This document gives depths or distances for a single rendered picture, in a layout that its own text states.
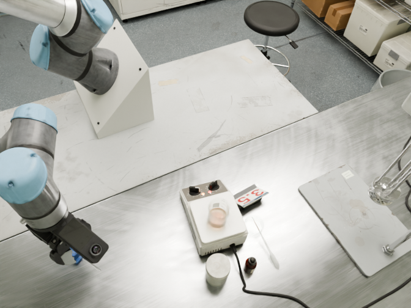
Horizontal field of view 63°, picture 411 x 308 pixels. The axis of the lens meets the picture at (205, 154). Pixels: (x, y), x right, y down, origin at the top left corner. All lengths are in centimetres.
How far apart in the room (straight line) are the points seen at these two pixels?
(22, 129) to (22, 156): 8
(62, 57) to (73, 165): 32
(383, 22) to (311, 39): 67
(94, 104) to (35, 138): 57
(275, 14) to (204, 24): 116
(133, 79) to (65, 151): 32
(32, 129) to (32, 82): 225
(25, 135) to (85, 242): 23
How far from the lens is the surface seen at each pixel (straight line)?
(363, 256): 102
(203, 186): 96
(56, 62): 105
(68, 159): 112
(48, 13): 92
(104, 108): 112
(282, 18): 223
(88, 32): 98
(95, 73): 110
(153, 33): 316
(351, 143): 123
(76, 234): 71
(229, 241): 87
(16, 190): 56
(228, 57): 143
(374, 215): 109
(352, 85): 295
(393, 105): 144
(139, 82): 103
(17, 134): 64
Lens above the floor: 177
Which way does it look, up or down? 54 degrees down
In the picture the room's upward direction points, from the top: 4 degrees clockwise
